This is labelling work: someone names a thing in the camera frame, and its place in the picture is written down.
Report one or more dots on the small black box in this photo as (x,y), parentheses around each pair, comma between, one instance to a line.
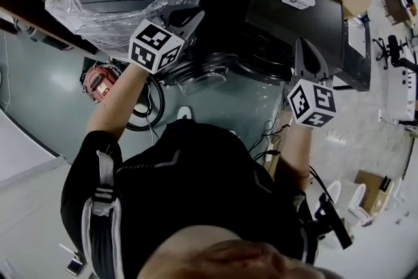
(384,183)

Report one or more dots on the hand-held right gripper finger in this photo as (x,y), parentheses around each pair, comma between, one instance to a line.
(298,59)
(323,67)

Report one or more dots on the person's black clothing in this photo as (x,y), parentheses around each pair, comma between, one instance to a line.
(196,189)

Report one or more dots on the wooden shelf frame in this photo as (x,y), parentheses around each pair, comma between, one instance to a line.
(49,32)

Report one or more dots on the black side table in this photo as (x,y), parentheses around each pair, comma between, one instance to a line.
(359,75)

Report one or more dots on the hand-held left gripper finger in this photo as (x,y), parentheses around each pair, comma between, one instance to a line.
(183,8)
(195,27)

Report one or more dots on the white toilet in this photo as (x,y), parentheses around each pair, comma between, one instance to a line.
(330,194)
(357,202)

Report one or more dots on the wooden slat pallet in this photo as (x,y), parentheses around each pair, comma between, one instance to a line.
(281,117)

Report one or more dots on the person's right forearm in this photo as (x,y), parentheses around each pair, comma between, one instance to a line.
(294,153)

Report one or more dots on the dark grey washing machine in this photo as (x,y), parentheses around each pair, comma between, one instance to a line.
(277,34)

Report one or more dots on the person's face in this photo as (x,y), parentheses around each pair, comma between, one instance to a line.
(228,258)

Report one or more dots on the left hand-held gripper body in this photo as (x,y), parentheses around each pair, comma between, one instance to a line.
(155,45)

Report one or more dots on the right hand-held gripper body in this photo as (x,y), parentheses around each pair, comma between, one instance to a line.
(311,104)

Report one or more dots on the person's left forearm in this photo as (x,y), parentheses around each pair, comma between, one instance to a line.
(114,101)

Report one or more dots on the brown wooden table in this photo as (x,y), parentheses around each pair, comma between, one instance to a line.
(395,5)

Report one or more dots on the black office chair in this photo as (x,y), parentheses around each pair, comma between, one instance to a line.
(393,49)

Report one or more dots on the white desk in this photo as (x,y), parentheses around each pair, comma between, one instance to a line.
(405,91)

